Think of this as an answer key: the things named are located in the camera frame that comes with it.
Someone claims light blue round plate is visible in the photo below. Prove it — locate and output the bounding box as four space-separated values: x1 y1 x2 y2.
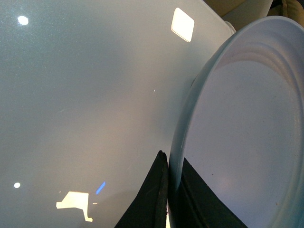
168 16 304 228

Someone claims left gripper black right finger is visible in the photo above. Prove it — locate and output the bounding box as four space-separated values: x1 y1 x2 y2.
176 159 246 228

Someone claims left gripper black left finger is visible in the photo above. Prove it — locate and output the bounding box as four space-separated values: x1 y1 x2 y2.
115 151 169 228

